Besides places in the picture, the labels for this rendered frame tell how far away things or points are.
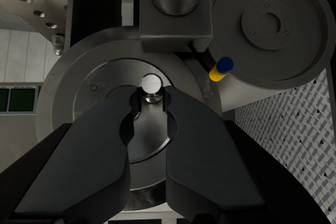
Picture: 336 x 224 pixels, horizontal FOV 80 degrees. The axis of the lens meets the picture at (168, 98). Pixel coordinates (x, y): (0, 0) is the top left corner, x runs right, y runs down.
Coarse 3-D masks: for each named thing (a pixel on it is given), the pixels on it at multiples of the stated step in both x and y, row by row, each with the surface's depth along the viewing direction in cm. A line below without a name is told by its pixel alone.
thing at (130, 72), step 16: (112, 64) 15; (128, 64) 15; (144, 64) 15; (96, 80) 14; (112, 80) 14; (128, 80) 14; (80, 96) 14; (96, 96) 14; (80, 112) 14; (144, 112) 14; (160, 112) 14; (144, 128) 14; (160, 128) 14; (128, 144) 14; (144, 144) 14; (160, 144) 14
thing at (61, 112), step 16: (96, 48) 16; (112, 48) 16; (128, 48) 16; (80, 64) 16; (96, 64) 16; (160, 64) 16; (176, 64) 16; (64, 80) 15; (80, 80) 15; (176, 80) 16; (192, 80) 16; (64, 96) 15; (192, 96) 16; (64, 112) 15; (144, 160) 15; (160, 160) 15; (144, 176) 14; (160, 176) 14
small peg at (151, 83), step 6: (144, 78) 12; (150, 78) 12; (156, 78) 12; (144, 84) 12; (150, 84) 12; (156, 84) 12; (162, 84) 12; (144, 90) 11; (150, 90) 11; (156, 90) 11; (144, 96) 12; (150, 96) 12; (156, 96) 12; (150, 102) 14
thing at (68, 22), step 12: (72, 0) 19; (84, 0) 22; (96, 0) 26; (108, 0) 33; (72, 12) 19; (84, 12) 22; (96, 12) 26; (108, 12) 33; (120, 12) 43; (72, 24) 19; (84, 24) 22; (96, 24) 26; (108, 24) 32; (120, 24) 43; (72, 36) 19; (84, 36) 22
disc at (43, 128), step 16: (96, 32) 17; (112, 32) 17; (128, 32) 17; (80, 48) 17; (64, 64) 16; (192, 64) 17; (48, 80) 16; (208, 80) 17; (48, 96) 16; (208, 96) 16; (48, 112) 16; (48, 128) 16; (144, 192) 15; (160, 192) 15; (128, 208) 15; (144, 208) 15
